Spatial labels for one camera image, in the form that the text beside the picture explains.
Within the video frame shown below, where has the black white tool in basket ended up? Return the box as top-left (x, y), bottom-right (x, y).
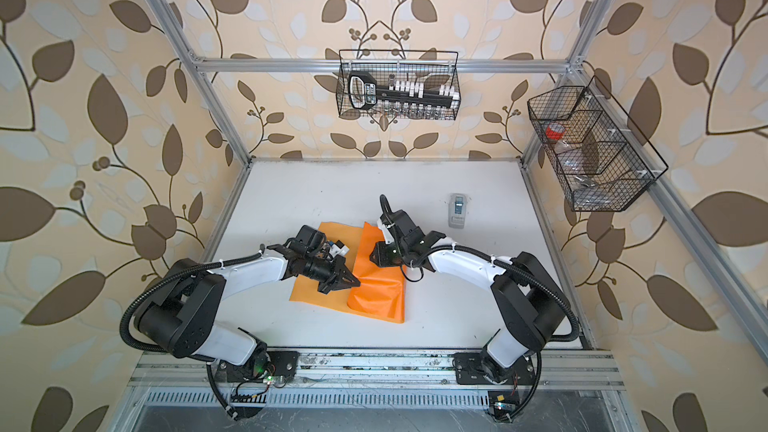
top-left (346, 71), bottom-right (461, 112)

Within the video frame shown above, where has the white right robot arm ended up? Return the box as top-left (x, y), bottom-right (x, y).
top-left (370, 208), bottom-right (581, 384)

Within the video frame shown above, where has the black wire basket back wall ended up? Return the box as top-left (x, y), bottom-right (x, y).
top-left (335, 48), bottom-right (462, 121)

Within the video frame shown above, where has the orange wrapping paper sheet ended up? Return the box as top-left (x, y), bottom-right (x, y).
top-left (289, 222), bottom-right (406, 324)

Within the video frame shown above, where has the black wire basket right wall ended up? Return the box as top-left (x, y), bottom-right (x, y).
top-left (527, 77), bottom-right (668, 212)

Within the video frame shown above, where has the aluminium frame post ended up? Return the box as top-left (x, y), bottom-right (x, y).
top-left (145, 0), bottom-right (251, 168)

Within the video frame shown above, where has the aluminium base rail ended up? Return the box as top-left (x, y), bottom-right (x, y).
top-left (128, 346), bottom-right (625, 391)

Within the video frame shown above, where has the red capped clear bottle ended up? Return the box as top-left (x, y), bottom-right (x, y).
top-left (545, 122), bottom-right (593, 189)

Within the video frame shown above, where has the grey tape dispenser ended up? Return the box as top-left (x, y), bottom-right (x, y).
top-left (448, 194), bottom-right (467, 229)

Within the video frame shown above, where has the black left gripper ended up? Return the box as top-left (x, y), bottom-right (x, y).
top-left (304, 254), bottom-right (364, 292)

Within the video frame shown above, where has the black wire basket wall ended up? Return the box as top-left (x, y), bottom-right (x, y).
top-left (335, 48), bottom-right (462, 121)
top-left (527, 77), bottom-right (668, 212)

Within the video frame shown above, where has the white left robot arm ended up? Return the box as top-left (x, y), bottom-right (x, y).
top-left (119, 226), bottom-right (360, 366)

